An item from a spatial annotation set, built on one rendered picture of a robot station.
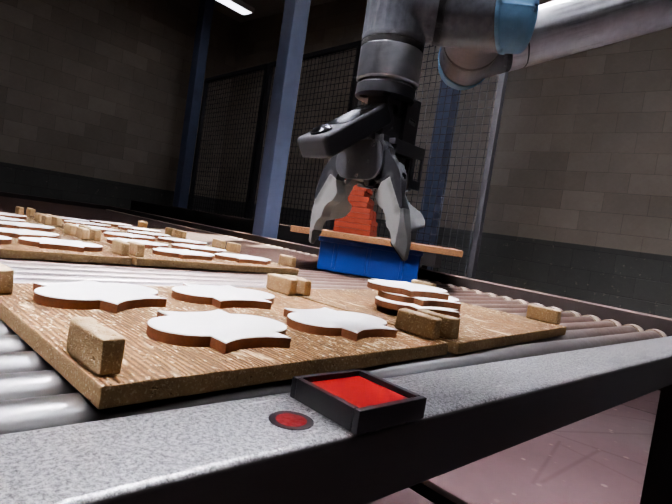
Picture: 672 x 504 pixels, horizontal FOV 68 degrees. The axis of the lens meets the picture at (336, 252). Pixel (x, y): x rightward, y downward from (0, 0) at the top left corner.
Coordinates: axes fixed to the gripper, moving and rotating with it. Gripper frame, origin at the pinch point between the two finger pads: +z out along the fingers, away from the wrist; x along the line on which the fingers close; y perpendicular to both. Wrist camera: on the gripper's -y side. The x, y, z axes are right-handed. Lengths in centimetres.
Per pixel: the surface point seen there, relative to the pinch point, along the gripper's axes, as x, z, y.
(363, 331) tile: -5.1, 8.2, -1.5
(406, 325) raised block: -4.3, 8.1, 7.8
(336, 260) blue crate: 62, 7, 64
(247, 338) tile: -5.0, 8.1, -17.2
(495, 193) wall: 232, -68, 493
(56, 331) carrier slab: 3.6, 9.0, -29.9
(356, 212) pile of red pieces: 71, -9, 80
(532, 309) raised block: -3, 7, 50
